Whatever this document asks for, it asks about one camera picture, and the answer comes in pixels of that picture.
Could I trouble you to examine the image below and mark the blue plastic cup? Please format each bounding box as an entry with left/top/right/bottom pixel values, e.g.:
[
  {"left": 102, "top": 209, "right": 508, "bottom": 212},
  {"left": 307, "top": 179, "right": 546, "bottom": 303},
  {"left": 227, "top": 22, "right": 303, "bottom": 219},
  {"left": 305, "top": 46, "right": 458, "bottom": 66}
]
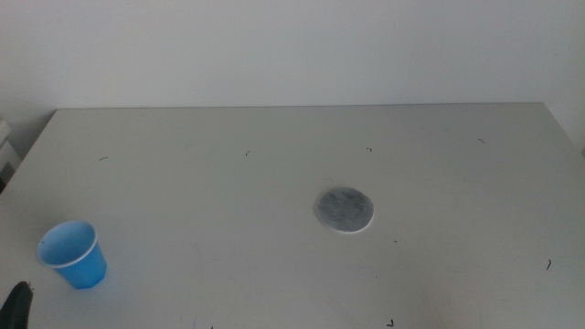
[{"left": 36, "top": 220, "right": 108, "bottom": 291}]

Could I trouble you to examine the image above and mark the round grey cup mat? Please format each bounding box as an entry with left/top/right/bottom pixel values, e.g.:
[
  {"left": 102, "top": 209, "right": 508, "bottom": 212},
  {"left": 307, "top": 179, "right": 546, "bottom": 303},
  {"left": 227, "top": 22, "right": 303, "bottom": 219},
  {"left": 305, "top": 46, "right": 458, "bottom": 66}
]
[{"left": 314, "top": 186, "right": 376, "bottom": 235}]

